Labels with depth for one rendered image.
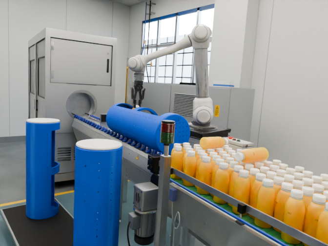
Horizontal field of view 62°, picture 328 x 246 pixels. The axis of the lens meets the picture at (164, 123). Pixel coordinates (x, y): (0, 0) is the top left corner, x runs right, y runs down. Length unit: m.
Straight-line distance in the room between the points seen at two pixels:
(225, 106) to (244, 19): 1.69
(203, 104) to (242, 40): 2.55
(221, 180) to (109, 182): 0.70
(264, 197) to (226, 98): 2.36
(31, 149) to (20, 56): 4.11
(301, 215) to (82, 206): 1.18
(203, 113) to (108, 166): 0.85
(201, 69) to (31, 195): 1.83
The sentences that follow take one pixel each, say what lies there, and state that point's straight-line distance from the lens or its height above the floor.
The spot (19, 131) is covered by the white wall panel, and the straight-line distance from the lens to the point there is 6.66.
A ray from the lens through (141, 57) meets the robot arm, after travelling 2.21.
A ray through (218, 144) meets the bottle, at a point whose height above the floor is 1.11.
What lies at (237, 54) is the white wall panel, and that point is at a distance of 4.57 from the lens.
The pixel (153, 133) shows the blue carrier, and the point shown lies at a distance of 1.78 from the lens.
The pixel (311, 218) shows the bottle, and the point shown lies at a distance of 1.09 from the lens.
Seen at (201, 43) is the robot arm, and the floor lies 1.74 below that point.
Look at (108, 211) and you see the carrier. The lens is 1.76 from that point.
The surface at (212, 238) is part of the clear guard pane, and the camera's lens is 1.24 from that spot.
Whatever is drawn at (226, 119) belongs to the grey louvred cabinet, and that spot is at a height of 1.06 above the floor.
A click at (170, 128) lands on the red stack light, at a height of 1.23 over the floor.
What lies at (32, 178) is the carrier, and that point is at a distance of 2.73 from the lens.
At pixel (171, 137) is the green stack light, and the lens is 1.22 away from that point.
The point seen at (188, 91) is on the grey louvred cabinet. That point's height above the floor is 1.36.
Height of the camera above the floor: 1.41
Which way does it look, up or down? 8 degrees down
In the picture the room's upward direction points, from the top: 4 degrees clockwise
